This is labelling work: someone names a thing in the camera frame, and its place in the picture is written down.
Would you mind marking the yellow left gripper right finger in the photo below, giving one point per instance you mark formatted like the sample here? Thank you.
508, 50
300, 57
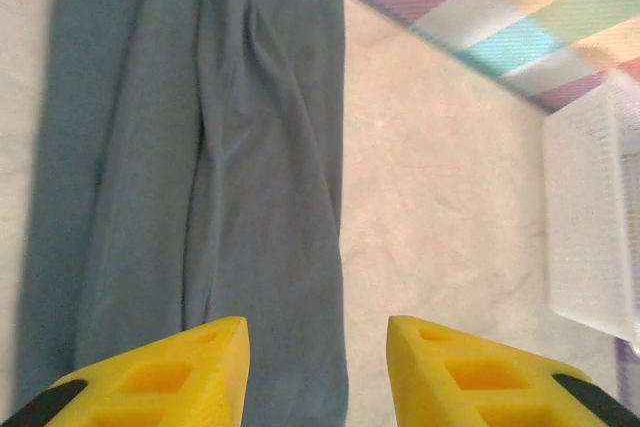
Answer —
435, 387

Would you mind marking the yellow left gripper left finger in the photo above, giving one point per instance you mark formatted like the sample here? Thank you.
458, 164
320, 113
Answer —
200, 387

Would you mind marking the grey t-shirt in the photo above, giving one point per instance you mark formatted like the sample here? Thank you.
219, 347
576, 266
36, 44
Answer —
175, 147

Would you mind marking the white plastic mesh basket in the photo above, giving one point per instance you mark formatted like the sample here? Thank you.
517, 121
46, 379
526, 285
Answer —
585, 222

